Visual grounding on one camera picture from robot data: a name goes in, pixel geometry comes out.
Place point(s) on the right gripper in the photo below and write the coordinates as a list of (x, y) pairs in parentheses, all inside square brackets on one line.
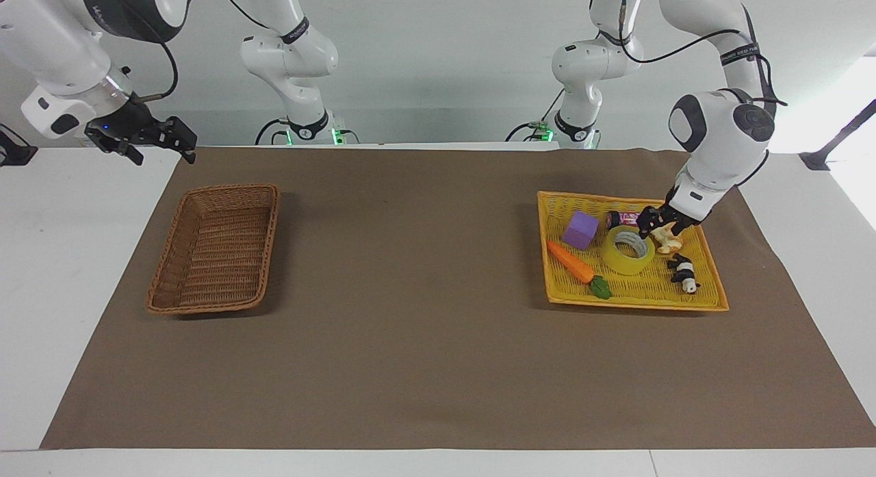
[(130, 124)]

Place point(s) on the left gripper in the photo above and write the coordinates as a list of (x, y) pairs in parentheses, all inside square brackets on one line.
[(681, 217)]

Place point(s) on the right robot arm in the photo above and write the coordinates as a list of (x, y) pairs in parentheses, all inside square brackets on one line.
[(55, 46)]

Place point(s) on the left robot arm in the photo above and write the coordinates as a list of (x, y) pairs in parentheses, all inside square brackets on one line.
[(718, 128)]

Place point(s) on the yellow tape roll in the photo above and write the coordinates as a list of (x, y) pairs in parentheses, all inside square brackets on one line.
[(616, 258)]

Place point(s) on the yellow woven basket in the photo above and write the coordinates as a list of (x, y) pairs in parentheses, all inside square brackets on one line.
[(636, 289)]

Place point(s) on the brown wicker basket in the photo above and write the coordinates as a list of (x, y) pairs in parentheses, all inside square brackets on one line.
[(219, 248)]

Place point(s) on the cream toy piece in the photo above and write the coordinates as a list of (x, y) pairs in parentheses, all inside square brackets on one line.
[(669, 243)]

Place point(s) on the black and white toy animal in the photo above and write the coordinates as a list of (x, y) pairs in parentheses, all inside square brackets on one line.
[(684, 272)]

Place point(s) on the purple cube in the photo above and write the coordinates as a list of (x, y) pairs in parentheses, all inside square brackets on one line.
[(580, 230)]

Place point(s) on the orange toy carrot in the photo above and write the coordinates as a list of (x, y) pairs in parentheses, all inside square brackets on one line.
[(571, 261)]

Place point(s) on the black stand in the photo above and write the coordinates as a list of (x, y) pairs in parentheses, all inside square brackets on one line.
[(14, 152), (842, 131)]

